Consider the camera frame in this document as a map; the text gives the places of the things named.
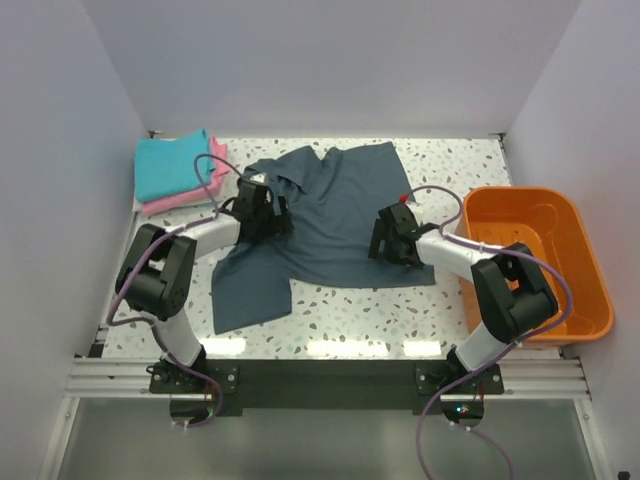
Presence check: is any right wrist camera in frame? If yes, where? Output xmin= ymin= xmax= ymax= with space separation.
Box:
xmin=399 ymin=194 xmax=424 ymax=221

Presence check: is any slate blue t-shirt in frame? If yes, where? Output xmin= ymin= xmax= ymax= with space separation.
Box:
xmin=211 ymin=142 xmax=435 ymax=334

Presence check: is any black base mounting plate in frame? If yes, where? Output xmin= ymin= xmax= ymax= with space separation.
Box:
xmin=148 ymin=357 xmax=505 ymax=417

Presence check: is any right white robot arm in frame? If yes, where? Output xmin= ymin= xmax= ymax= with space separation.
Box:
xmin=369 ymin=202 xmax=559 ymax=393

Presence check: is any teal folded t-shirt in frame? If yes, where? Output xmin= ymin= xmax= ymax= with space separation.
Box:
xmin=134 ymin=129 xmax=227 ymax=203

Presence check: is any pink folded t-shirt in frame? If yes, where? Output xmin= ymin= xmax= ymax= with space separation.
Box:
xmin=132 ymin=136 xmax=230 ymax=216

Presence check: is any aluminium front rail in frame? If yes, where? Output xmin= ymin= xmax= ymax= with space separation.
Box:
xmin=64 ymin=358 xmax=590 ymax=400

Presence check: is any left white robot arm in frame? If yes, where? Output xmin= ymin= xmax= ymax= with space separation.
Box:
xmin=106 ymin=174 xmax=294 ymax=392

